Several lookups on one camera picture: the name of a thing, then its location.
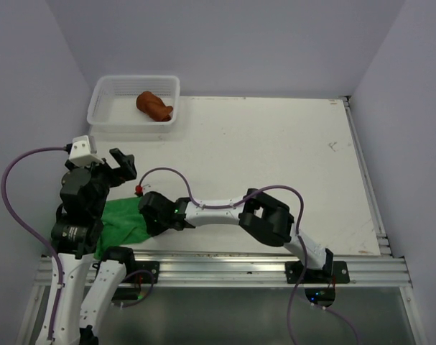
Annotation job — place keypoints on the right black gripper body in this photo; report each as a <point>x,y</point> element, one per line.
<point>156,225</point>

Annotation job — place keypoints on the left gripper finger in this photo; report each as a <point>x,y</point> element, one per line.
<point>119,157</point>
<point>130,173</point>

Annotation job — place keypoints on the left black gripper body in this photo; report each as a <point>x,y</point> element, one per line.
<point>104,177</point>

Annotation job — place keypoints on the green towel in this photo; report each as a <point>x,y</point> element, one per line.
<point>122,225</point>

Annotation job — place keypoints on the brown towel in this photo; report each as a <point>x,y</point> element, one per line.
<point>154,107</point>

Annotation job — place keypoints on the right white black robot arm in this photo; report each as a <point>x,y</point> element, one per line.
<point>263,217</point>

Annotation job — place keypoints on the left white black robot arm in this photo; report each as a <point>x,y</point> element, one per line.
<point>73,314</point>

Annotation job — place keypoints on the white plastic basket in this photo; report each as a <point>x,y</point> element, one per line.
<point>113,108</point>

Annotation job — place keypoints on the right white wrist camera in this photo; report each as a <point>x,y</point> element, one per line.
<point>141,190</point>

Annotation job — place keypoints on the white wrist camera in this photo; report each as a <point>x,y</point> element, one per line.
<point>83,149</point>
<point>141,190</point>

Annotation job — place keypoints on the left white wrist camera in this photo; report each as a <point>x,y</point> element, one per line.
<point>83,149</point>

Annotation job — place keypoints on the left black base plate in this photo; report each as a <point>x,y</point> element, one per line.
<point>149,272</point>

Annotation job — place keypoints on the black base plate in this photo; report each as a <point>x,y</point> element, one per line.
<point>336,272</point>
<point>149,272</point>

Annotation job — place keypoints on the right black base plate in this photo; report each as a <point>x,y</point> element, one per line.
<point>336,272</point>

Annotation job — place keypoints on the aluminium mounting rail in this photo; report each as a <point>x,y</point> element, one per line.
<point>245,270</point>

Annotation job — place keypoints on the right side aluminium rail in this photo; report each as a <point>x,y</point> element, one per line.
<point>381,235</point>

